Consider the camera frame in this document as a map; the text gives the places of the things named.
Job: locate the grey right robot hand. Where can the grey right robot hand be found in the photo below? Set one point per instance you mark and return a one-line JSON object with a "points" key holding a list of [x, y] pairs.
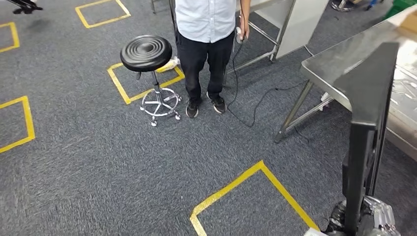
{"points": [[379, 215]]}

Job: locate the person's left hand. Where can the person's left hand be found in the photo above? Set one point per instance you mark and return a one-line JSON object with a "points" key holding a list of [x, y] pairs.
{"points": [[245, 31]]}

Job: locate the grey handheld controller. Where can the grey handheld controller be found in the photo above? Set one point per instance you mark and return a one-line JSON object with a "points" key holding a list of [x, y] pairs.
{"points": [[238, 38]]}

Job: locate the black plastic plate bracket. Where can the black plastic plate bracket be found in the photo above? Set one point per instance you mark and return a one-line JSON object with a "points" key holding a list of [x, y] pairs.
{"points": [[371, 91]]}

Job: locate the person's left forearm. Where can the person's left forearm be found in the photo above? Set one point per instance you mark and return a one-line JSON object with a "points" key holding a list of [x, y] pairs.
{"points": [[245, 9]]}

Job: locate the steel workbench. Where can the steel workbench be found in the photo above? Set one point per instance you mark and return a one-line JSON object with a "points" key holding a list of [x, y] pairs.
{"points": [[335, 62]]}

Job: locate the person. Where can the person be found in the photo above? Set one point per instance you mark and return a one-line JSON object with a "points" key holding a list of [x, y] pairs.
{"points": [[205, 19], [24, 9]]}

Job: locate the crumpled clear plastic bag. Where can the crumpled clear plastic bag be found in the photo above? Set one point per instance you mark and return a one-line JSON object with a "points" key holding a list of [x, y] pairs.
{"points": [[171, 63]]}

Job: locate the black round swivel stool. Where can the black round swivel stool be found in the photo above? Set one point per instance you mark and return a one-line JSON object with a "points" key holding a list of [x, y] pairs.
{"points": [[146, 52]]}

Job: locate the green plastic crate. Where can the green plastic crate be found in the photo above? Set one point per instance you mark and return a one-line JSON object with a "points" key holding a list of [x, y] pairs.
{"points": [[402, 6]]}

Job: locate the yellow floor tape square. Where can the yellow floor tape square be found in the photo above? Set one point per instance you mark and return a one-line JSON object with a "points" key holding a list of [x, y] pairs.
{"points": [[29, 123]]}

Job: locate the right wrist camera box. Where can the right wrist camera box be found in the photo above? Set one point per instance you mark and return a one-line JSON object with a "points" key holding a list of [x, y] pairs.
{"points": [[314, 233]]}

